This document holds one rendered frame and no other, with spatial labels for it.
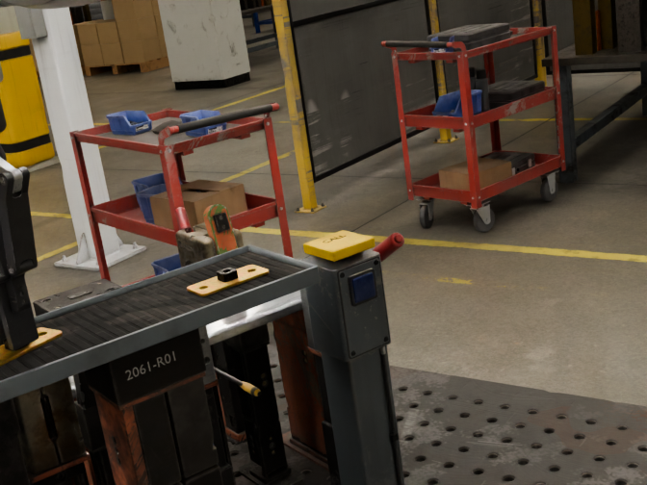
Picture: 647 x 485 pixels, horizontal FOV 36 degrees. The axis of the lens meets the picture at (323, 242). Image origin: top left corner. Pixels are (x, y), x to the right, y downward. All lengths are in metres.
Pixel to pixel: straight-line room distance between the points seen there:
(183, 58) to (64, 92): 6.60
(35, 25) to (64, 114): 0.47
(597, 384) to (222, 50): 8.66
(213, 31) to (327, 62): 5.58
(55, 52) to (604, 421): 4.01
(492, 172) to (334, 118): 1.35
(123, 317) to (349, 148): 5.08
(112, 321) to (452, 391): 0.90
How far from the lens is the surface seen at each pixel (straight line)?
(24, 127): 8.41
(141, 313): 1.00
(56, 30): 5.21
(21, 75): 8.42
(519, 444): 1.60
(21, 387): 0.91
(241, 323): 1.37
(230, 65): 11.52
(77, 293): 1.54
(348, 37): 6.07
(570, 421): 1.65
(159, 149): 3.36
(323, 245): 1.11
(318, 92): 5.78
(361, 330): 1.13
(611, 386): 3.31
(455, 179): 4.93
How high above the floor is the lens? 1.49
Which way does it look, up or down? 17 degrees down
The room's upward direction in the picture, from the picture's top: 8 degrees counter-clockwise
